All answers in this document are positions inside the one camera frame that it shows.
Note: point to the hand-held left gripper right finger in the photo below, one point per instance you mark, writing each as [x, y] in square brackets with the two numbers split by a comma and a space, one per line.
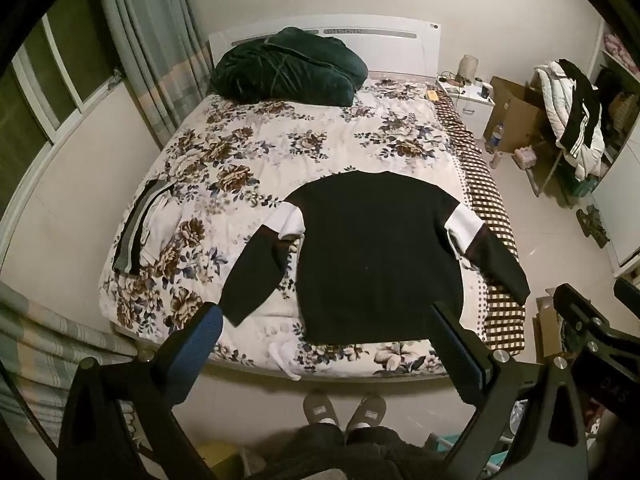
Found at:
[470, 360]

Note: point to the teal plastic item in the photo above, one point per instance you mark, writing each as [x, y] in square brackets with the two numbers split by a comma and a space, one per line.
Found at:
[450, 442]

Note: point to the beige table lamp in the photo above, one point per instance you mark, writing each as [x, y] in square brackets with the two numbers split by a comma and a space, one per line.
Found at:
[468, 66]

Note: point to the white framed window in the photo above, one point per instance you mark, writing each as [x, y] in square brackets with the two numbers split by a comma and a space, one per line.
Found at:
[45, 75]

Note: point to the white wardrobe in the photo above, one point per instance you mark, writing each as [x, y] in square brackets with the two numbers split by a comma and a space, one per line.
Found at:
[617, 210]

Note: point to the yellow bag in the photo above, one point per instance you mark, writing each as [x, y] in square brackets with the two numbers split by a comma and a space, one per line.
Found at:
[216, 456]

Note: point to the white folded garment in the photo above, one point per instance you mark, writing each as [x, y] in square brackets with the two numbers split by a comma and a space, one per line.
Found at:
[162, 225]

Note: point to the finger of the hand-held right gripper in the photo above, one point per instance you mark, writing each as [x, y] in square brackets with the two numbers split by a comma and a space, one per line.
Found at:
[575, 305]
[629, 291]

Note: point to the person's dark fleece pants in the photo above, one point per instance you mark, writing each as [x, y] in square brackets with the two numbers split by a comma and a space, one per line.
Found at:
[325, 455]

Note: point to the black sweater with white bands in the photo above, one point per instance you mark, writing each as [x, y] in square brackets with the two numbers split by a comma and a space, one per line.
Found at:
[375, 260]

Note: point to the dark grey folded garment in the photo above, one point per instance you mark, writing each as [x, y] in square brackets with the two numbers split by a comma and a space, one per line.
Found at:
[131, 232]

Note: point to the person's grey slipper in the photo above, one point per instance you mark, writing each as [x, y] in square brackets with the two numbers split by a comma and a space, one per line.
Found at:
[367, 410]
[320, 407]

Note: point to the dark floor slippers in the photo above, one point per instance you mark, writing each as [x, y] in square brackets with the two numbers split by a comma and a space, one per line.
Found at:
[592, 225]

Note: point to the dark green blanket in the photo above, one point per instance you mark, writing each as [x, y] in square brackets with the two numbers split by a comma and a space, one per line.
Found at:
[280, 67]

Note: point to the clear plastic bottle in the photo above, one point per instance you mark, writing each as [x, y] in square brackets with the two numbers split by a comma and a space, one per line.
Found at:
[495, 139]

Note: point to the large open cardboard box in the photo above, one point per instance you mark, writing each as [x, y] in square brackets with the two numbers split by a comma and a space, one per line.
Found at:
[522, 112]

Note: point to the small cardboard box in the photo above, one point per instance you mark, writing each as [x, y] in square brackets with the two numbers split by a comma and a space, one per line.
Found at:
[547, 327]

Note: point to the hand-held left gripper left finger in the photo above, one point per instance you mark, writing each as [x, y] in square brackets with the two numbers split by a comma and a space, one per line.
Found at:
[199, 342]

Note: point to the grey-green curtain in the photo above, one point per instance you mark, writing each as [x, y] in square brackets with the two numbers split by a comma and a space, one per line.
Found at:
[145, 35]

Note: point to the pink tissue pack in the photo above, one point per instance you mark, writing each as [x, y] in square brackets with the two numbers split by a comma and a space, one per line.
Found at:
[525, 156]

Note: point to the small orange packet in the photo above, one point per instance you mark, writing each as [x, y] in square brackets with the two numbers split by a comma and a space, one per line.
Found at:
[431, 94]

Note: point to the bed with floral quilt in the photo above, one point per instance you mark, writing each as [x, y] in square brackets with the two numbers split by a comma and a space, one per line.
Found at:
[320, 140]

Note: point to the white nightstand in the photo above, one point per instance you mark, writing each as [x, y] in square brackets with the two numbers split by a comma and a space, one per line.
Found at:
[470, 105]

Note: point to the striped pale curtain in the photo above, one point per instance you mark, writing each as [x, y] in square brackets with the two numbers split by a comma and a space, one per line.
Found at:
[40, 340]

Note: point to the white cloth piece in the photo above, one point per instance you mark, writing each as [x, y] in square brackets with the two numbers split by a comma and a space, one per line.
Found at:
[284, 355]

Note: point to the brown checked bed sheet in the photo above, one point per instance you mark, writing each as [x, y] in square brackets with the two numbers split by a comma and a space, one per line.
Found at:
[487, 205]

